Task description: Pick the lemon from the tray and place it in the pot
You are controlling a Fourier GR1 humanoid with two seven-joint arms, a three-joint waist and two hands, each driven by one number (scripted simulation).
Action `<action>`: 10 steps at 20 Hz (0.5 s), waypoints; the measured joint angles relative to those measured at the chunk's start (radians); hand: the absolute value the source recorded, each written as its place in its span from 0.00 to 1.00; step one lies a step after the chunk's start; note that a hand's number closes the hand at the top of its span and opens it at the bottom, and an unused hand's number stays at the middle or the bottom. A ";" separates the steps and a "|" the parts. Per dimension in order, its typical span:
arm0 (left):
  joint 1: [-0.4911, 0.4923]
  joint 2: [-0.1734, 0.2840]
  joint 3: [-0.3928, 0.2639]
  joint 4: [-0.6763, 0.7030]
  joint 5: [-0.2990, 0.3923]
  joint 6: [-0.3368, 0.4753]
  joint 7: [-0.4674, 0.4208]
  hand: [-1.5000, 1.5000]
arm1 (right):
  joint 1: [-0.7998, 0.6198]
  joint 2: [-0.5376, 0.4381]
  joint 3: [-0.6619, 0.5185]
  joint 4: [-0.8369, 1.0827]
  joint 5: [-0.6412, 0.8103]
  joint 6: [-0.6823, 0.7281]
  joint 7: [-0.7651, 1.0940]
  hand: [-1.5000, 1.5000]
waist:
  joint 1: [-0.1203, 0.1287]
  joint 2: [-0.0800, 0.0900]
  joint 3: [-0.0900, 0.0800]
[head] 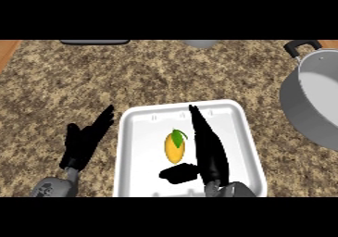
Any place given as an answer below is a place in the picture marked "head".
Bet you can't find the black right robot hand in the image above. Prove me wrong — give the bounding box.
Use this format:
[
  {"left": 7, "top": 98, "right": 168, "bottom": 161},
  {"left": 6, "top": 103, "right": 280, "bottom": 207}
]
[{"left": 158, "top": 104, "right": 231, "bottom": 187}]

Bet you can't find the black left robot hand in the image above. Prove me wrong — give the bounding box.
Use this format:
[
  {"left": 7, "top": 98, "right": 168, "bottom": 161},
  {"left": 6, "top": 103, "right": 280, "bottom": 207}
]
[{"left": 57, "top": 104, "right": 116, "bottom": 172}]

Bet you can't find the white rectangular tray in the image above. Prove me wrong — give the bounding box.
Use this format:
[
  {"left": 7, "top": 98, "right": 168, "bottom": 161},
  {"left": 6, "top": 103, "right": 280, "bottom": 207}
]
[{"left": 111, "top": 98, "right": 268, "bottom": 198}]

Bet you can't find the dark grey flat appliance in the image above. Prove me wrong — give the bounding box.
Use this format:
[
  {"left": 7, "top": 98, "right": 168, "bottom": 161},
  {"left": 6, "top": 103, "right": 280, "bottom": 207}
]
[{"left": 59, "top": 39, "right": 131, "bottom": 46}]

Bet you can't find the pale grey round object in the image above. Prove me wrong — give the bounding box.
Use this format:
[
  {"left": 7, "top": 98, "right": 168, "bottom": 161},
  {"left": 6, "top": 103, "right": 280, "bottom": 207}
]
[{"left": 180, "top": 39, "right": 220, "bottom": 49}]

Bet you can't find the grey pot with black handle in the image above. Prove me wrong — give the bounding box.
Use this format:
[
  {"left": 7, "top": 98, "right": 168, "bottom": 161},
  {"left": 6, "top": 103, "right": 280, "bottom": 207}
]
[{"left": 277, "top": 39, "right": 338, "bottom": 153}]

